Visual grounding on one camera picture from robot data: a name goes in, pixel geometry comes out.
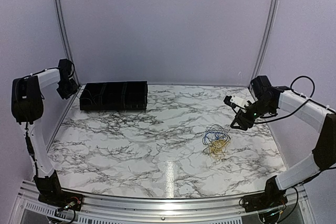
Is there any black compartment tray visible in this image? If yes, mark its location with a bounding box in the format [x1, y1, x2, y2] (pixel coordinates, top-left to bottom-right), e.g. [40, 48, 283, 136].
[79, 81, 148, 111]

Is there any grey cable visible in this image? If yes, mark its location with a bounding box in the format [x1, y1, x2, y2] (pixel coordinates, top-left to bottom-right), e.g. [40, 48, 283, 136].
[80, 89, 104, 105]

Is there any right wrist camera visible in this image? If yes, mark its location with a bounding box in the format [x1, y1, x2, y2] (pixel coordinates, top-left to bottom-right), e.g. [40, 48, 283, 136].
[224, 95, 250, 109]

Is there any yellow cable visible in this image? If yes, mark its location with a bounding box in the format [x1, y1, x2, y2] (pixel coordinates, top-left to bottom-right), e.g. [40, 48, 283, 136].
[204, 140, 231, 162]

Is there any right aluminium corner post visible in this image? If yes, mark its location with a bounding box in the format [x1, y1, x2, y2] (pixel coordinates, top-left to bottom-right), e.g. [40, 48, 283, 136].
[251, 0, 279, 79]

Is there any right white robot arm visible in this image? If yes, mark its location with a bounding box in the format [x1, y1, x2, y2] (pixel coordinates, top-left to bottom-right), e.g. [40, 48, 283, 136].
[224, 76, 335, 207]

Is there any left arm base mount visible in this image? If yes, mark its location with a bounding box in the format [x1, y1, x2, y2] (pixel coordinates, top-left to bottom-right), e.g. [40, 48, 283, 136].
[38, 191, 83, 211]

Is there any left aluminium corner post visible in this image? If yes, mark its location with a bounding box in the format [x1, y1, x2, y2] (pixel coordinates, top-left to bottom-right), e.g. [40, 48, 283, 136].
[49, 0, 79, 83]

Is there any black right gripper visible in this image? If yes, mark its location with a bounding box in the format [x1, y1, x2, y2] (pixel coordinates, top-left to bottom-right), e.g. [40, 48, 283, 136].
[230, 99, 275, 131]

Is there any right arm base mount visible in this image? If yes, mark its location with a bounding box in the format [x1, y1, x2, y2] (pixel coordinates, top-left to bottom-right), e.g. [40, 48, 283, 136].
[238, 192, 288, 212]

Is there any aluminium corner post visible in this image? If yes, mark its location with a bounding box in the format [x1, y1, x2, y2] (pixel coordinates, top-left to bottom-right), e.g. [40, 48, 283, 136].
[49, 0, 79, 83]
[251, 0, 279, 79]

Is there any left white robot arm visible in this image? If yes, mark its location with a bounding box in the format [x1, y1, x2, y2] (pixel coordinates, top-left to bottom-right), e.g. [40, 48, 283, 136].
[11, 59, 79, 206]

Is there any blue cable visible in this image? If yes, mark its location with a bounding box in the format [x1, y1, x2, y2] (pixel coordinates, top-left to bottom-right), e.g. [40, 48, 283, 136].
[201, 124, 232, 146]

